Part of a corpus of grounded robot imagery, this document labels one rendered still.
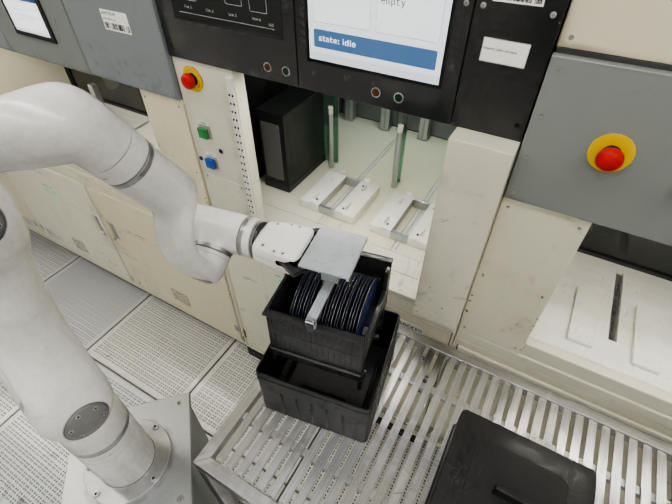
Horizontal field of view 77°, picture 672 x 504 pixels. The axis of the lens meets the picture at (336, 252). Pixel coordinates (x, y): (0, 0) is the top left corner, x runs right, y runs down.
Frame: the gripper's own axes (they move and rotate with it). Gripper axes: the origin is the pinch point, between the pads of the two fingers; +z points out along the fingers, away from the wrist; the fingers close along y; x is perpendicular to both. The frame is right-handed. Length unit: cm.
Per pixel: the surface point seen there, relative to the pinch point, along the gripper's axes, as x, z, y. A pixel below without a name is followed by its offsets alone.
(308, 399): -32.7, -0.8, 13.6
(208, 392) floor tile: -121, -65, -15
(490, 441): -36, 39, 8
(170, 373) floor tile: -121, -87, -17
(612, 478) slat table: -46, 68, 2
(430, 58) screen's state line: 30.2, 9.7, -25.2
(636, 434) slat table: -45, 75, -11
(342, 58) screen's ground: 27.0, -8.0, -28.3
